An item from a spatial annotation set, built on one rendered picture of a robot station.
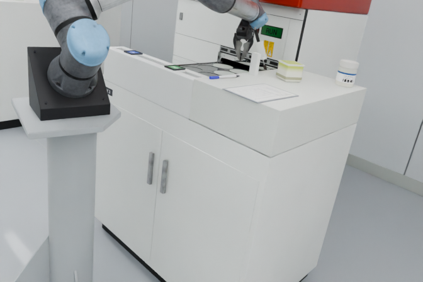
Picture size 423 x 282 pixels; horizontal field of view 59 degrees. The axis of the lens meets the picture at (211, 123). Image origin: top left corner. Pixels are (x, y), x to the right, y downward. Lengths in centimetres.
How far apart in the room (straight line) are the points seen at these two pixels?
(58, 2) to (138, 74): 47
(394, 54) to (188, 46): 162
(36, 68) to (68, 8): 24
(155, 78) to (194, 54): 76
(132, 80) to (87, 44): 49
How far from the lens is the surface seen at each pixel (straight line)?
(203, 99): 125
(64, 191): 138
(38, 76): 128
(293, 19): 177
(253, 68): 145
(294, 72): 145
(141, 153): 158
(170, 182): 147
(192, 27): 217
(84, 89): 124
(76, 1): 117
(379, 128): 324
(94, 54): 109
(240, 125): 117
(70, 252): 152
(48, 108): 123
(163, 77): 139
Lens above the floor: 127
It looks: 20 degrees down
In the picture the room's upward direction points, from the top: 8 degrees clockwise
